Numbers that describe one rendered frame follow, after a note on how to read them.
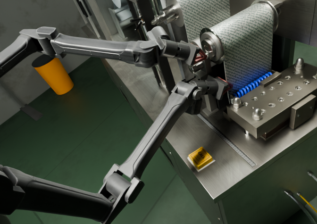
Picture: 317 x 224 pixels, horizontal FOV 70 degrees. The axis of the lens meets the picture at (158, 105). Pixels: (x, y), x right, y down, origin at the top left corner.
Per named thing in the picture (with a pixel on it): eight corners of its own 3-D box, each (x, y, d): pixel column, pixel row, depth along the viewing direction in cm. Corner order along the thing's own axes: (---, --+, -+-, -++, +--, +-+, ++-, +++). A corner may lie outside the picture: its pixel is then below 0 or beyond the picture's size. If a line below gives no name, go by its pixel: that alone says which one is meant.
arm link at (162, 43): (158, 58, 76) (165, 44, 73) (151, 46, 80) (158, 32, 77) (174, 62, 80) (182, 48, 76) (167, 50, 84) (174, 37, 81)
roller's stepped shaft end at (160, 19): (151, 26, 100) (148, 19, 98) (162, 20, 101) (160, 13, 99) (154, 28, 98) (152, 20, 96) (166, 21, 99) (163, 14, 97)
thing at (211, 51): (210, 42, 81) (214, 60, 85) (215, 39, 82) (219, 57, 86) (199, 37, 87) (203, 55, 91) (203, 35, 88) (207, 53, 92)
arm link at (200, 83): (195, 83, 81) (186, 78, 85) (192, 101, 83) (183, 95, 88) (210, 82, 84) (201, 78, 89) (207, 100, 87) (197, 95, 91)
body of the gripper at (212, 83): (222, 100, 88) (207, 101, 85) (206, 88, 96) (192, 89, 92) (228, 85, 85) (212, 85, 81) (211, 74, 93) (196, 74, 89)
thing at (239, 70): (228, 98, 97) (223, 62, 85) (270, 71, 101) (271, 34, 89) (229, 98, 97) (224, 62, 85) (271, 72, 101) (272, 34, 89)
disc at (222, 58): (202, 55, 97) (196, 23, 87) (203, 55, 97) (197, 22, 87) (225, 70, 86) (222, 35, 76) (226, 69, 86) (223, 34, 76)
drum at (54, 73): (68, 79, 382) (48, 50, 346) (79, 83, 360) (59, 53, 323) (50, 93, 365) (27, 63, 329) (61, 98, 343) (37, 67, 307)
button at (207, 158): (189, 158, 95) (187, 154, 94) (203, 149, 96) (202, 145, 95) (198, 170, 90) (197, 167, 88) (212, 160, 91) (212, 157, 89)
